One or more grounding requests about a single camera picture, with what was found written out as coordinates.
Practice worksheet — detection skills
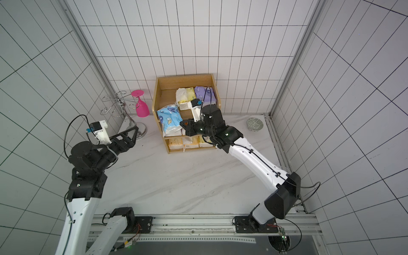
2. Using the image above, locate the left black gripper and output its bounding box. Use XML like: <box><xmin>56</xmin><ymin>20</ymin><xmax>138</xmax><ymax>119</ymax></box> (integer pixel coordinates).
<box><xmin>94</xmin><ymin>126</ymin><xmax>140</xmax><ymax>171</ymax></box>

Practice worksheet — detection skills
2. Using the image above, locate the blue tissue pack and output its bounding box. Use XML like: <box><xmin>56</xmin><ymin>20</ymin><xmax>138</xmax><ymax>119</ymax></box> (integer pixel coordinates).
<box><xmin>157</xmin><ymin>104</ymin><xmax>183</xmax><ymax>136</ymax></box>

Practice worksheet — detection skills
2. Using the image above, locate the yellow floral tissue pack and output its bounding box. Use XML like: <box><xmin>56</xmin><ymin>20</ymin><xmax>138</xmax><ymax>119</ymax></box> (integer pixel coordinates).
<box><xmin>176</xmin><ymin>87</ymin><xmax>196</xmax><ymax>111</ymax></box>

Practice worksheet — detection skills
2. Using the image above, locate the purple tissue pack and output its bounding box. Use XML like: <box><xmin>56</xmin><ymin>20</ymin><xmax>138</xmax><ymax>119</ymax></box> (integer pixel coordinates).
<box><xmin>194</xmin><ymin>86</ymin><xmax>217</xmax><ymax>106</ymax></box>

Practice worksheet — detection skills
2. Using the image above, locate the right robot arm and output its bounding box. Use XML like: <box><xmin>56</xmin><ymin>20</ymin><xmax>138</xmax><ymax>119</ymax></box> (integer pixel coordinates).
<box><xmin>180</xmin><ymin>105</ymin><xmax>301</xmax><ymax>229</ymax></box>

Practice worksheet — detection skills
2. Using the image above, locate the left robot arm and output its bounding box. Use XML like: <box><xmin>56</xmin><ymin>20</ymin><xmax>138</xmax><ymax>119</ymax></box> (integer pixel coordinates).
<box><xmin>56</xmin><ymin>125</ymin><xmax>141</xmax><ymax>255</ymax></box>

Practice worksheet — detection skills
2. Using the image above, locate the bottom middle beige tissue pack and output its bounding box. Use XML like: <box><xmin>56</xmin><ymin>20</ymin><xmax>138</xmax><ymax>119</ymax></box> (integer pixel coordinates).
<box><xmin>182</xmin><ymin>137</ymin><xmax>199</xmax><ymax>149</ymax></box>

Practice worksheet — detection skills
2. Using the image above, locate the beige tissue pack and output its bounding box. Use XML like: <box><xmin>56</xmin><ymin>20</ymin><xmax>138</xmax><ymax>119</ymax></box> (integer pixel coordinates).
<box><xmin>182</xmin><ymin>137</ymin><xmax>199</xmax><ymax>149</ymax></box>
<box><xmin>168</xmin><ymin>138</ymin><xmax>184</xmax><ymax>150</ymax></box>

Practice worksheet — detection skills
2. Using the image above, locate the bottom right yellow tissue pack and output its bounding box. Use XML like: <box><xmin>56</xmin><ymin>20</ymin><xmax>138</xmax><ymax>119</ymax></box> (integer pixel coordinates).
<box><xmin>199</xmin><ymin>136</ymin><xmax>213</xmax><ymax>148</ymax></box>

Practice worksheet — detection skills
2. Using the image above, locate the bottom left beige tissue pack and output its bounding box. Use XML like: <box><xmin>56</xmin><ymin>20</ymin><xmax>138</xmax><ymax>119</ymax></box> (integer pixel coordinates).
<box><xmin>168</xmin><ymin>138</ymin><xmax>184</xmax><ymax>150</ymax></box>

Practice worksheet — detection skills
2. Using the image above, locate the wooden three-tier shelf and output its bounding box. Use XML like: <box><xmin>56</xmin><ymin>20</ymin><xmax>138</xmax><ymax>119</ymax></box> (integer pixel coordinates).
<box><xmin>152</xmin><ymin>74</ymin><xmax>222</xmax><ymax>155</ymax></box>

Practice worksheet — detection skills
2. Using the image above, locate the pink wine glass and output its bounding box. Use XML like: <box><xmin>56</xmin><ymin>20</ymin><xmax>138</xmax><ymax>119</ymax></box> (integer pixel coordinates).
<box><xmin>131</xmin><ymin>90</ymin><xmax>150</xmax><ymax>118</ymax></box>

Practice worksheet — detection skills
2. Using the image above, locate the silver glass holder stand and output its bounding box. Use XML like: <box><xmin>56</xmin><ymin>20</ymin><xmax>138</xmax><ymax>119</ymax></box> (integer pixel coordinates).
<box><xmin>101</xmin><ymin>90</ymin><xmax>147</xmax><ymax>140</ymax></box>

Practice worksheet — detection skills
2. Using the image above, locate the green patterned small dish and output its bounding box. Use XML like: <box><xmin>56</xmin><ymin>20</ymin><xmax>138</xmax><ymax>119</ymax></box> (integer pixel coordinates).
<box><xmin>246</xmin><ymin>118</ymin><xmax>264</xmax><ymax>132</ymax></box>

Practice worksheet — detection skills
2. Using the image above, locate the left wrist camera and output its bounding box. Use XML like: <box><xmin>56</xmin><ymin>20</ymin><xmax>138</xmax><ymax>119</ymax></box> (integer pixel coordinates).
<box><xmin>87</xmin><ymin>120</ymin><xmax>112</xmax><ymax>145</ymax></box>

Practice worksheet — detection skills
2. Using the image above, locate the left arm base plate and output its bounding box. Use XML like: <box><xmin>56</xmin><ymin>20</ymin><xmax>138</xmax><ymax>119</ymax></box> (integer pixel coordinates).
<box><xmin>122</xmin><ymin>216</ymin><xmax>154</xmax><ymax>234</ymax></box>

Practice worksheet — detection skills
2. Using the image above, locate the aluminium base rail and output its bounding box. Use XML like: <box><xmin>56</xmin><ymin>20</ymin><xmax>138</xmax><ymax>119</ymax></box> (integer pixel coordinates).
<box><xmin>89</xmin><ymin>213</ymin><xmax>323</xmax><ymax>244</ymax></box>

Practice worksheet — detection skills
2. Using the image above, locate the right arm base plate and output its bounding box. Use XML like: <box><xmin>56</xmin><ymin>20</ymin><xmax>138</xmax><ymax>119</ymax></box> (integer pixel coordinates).
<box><xmin>232</xmin><ymin>216</ymin><xmax>279</xmax><ymax>234</ymax></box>

